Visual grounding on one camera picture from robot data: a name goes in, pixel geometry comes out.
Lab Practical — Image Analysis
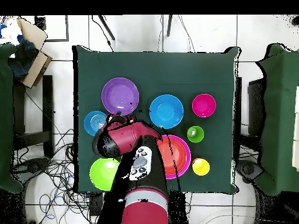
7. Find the large blue bowl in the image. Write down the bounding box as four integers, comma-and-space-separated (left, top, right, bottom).
149, 94, 185, 130

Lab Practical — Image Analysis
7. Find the purple bowl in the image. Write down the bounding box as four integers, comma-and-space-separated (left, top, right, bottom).
101, 77, 140, 117

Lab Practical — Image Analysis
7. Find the orange bowl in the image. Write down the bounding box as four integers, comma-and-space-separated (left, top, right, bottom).
157, 137, 189, 176

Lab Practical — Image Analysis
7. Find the large pink bowl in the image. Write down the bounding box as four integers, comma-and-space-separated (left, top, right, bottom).
161, 134, 192, 180

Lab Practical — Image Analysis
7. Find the green cup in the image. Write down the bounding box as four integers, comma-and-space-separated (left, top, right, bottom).
186, 125, 205, 144

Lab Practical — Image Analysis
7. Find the dark green tablecloth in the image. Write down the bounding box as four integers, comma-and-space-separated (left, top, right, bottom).
72, 44, 241, 194

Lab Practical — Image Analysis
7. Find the small translucent blue bowl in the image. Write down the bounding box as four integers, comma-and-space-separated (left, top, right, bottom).
84, 110, 108, 137

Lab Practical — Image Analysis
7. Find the small pink bowl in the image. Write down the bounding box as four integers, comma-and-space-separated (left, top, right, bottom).
192, 93, 217, 118

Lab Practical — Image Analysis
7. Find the yellow cup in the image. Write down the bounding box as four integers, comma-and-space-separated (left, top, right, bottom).
192, 157, 210, 176

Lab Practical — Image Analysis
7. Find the green bowl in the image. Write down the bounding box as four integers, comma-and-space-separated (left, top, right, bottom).
89, 157, 120, 192

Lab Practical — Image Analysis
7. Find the black floor box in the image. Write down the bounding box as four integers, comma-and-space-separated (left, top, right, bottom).
89, 192, 104, 216

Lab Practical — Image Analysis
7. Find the black tripod leg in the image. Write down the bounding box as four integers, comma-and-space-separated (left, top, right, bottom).
166, 14, 174, 37
97, 15, 116, 41

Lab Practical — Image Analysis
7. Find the green cloth side table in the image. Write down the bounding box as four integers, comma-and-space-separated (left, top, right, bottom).
255, 43, 299, 197
0, 43, 24, 194

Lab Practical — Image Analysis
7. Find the dark blue bag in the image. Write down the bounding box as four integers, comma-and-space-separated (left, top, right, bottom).
9, 34, 39, 81

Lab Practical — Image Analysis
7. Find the cardboard box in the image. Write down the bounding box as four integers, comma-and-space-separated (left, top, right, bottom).
8, 16, 53, 89

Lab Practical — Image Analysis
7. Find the tangle of black cables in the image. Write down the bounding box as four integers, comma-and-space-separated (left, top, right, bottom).
12, 128, 99, 224

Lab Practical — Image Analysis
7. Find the black chair frame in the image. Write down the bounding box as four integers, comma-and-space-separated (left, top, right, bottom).
233, 76, 243, 159
12, 74, 55, 159

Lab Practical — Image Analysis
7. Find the grey pedestal foot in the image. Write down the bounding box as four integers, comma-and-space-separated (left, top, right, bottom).
11, 157, 51, 181
235, 159, 265, 184

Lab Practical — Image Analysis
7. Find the black square frame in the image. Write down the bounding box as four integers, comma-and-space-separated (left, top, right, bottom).
34, 15, 70, 43

